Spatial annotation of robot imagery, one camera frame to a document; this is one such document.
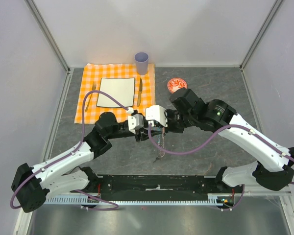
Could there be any chain of metal keyrings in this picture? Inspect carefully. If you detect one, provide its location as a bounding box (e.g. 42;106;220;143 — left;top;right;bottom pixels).
153;127;168;163

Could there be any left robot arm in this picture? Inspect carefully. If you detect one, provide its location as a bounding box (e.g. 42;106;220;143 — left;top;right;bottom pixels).
10;106;168;213

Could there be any white square plate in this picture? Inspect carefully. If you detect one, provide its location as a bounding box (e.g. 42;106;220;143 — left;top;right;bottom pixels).
97;77;135;108

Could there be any red patterned bowl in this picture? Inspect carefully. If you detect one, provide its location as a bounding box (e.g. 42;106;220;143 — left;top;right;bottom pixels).
167;78;188;94

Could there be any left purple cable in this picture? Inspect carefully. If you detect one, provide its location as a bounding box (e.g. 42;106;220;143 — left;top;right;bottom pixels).
9;90;134;211

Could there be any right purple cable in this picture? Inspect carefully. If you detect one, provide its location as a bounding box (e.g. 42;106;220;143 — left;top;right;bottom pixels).
148;123;294;212

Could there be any lilac plastic cup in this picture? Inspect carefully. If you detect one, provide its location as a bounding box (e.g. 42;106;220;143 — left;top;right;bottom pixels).
134;52;149;75

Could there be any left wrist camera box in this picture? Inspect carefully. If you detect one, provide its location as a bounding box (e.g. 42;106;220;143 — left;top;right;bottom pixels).
127;114;145;134

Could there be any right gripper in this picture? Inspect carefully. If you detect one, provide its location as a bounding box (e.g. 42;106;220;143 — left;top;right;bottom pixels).
158;108;196;134

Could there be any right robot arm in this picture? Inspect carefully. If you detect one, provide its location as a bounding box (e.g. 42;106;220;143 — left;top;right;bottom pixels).
165;88;294;193

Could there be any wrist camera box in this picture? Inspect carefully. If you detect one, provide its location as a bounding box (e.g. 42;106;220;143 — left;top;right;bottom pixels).
127;114;145;134
145;105;168;127

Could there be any orange checkered cloth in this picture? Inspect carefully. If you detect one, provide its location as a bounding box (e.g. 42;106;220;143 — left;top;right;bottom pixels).
74;64;155;124

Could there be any slotted cable duct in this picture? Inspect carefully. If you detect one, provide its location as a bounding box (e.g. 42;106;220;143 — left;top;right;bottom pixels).
45;193;223;206

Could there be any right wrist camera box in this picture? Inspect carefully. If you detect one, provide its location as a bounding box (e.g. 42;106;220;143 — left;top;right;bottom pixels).
145;105;168;127

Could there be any gold knife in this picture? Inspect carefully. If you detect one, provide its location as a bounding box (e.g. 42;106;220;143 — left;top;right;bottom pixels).
137;78;143;106

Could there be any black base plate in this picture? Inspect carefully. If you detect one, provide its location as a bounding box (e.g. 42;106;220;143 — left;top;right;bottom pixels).
82;175;241;196

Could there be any purple cable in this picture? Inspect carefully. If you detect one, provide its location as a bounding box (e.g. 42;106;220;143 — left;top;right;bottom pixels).
9;90;134;211
148;123;294;212

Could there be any gold fork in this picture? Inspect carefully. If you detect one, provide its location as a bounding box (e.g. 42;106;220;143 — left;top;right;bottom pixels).
85;82;97;112

